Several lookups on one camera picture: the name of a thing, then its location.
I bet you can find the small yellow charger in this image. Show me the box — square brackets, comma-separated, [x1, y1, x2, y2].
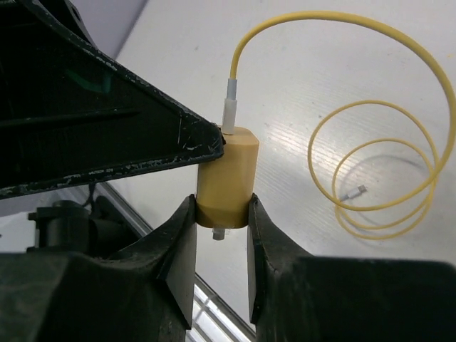
[196, 127, 259, 241]

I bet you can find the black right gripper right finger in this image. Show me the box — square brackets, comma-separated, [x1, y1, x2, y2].
[247, 196, 455, 341]

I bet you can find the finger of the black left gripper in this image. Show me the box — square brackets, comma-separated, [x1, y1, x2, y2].
[1, 1, 224, 199]

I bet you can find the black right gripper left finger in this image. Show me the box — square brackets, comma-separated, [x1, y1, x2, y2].
[0, 194, 197, 342]

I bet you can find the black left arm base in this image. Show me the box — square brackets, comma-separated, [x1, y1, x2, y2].
[28, 196, 139, 258]

